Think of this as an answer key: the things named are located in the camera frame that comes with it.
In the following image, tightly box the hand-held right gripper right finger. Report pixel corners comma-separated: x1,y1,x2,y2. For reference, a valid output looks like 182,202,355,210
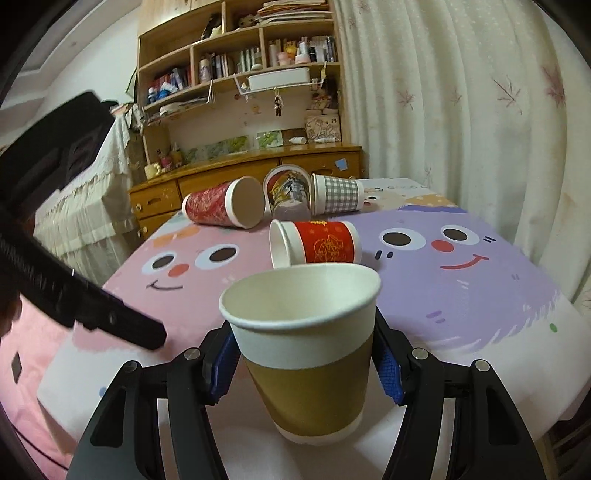
370,308,550,480

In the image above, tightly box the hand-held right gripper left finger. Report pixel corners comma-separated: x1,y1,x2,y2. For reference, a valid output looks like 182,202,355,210
66,323,241,480

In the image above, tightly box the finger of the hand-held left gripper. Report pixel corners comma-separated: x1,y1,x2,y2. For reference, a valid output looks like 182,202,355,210
71,271,168,350

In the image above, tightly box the gold banded white paper cup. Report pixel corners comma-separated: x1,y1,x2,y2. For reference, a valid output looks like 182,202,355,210
219,264,383,446

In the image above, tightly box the red patterned paper cup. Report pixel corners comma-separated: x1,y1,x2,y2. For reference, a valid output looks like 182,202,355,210
182,176,267,229

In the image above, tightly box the red banded white paper cup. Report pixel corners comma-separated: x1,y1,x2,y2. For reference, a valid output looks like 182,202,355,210
269,219,363,270

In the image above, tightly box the grey checked paper cup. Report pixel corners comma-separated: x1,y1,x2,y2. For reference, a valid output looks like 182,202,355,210
309,173,365,216

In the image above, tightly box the cartoon print paper cup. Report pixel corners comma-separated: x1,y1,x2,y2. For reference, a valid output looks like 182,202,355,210
262,165,312,221

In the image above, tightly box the white lace cover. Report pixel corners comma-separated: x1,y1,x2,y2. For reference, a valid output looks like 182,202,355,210
33,113,141,282

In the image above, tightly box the cartoon face printed tablecloth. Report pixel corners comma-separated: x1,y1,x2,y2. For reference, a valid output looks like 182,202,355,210
37,178,578,480

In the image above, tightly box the pink blanket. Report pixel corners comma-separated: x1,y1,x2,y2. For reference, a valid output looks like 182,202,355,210
0,295,109,478

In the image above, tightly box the wooden drawer cabinet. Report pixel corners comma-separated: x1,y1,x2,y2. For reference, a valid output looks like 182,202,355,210
128,144,363,241

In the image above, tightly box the wooden bookshelf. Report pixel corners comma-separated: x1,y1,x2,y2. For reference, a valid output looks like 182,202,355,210
136,0,343,155

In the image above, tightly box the white plastic basket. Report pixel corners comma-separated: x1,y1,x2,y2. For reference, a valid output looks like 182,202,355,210
247,67,310,92

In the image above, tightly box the printed canvas bag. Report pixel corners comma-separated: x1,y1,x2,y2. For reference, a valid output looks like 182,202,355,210
305,115,342,142

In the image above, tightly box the floral cream curtain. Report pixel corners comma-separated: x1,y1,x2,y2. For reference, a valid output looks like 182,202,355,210
330,0,591,305

